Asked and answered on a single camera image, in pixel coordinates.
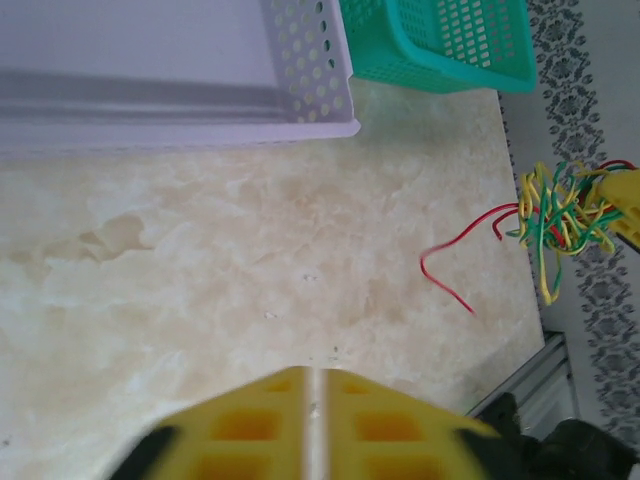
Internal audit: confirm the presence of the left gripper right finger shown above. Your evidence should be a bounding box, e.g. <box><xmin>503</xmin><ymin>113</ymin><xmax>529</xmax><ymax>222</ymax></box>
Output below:
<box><xmin>319</xmin><ymin>368</ymin><xmax>501</xmax><ymax>480</ymax></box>

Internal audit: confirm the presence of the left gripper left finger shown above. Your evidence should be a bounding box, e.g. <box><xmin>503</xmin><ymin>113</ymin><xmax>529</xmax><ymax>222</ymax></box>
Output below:
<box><xmin>109</xmin><ymin>367</ymin><xmax>315</xmax><ymax>480</ymax></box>

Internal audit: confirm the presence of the yellow green striped cable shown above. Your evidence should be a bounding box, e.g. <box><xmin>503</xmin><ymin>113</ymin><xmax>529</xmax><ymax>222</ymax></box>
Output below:
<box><xmin>549</xmin><ymin>164</ymin><xmax>619</xmax><ymax>256</ymax></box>
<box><xmin>519</xmin><ymin>164</ymin><xmax>616</xmax><ymax>256</ymax></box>
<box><xmin>519</xmin><ymin>162</ymin><xmax>564</xmax><ymax>306</ymax></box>

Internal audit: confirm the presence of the red cable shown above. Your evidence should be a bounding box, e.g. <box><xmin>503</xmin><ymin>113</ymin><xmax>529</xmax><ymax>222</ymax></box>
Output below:
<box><xmin>420</xmin><ymin>159</ymin><xmax>637</xmax><ymax>315</ymax></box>

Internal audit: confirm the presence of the teal plastic basket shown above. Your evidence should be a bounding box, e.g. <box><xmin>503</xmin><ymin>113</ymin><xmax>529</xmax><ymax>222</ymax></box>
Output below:
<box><xmin>339</xmin><ymin>0</ymin><xmax>539</xmax><ymax>96</ymax></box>

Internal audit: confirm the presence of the purple plastic basket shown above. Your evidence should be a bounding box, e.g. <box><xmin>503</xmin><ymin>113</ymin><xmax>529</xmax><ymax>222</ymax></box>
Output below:
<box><xmin>0</xmin><ymin>0</ymin><xmax>362</xmax><ymax>161</ymax></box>

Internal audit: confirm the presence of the aluminium mounting rail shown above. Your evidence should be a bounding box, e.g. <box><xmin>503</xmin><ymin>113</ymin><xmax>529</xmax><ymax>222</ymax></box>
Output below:
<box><xmin>467</xmin><ymin>329</ymin><xmax>581</xmax><ymax>436</ymax></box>

